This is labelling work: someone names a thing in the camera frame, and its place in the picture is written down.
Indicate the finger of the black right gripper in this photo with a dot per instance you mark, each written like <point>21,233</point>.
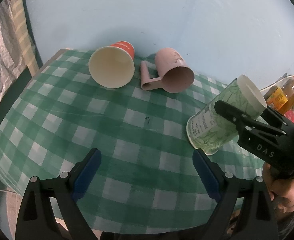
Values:
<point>274,118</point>
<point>243,120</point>

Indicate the green leaf paper cup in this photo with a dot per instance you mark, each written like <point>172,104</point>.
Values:
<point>209,131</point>

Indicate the person's right hand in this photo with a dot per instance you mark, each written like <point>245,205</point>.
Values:
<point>281,193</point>

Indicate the orange-capped drink bottle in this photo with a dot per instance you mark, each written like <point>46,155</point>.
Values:
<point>288,90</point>

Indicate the pink plastic mug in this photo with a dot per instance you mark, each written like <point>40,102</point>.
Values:
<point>174,75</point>

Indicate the pink labelled bottle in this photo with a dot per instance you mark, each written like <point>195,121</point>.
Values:
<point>290,115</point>

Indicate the green checkered tablecloth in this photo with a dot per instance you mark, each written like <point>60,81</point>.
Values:
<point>146,182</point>

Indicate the silver foil curtain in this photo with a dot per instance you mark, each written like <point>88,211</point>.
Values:
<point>11,61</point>

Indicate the orange paper cup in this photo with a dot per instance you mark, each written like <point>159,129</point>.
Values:
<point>113,66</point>

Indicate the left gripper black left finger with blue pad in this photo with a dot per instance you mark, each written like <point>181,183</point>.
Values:
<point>36,218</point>

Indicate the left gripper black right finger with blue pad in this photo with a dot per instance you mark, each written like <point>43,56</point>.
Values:
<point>256,219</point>

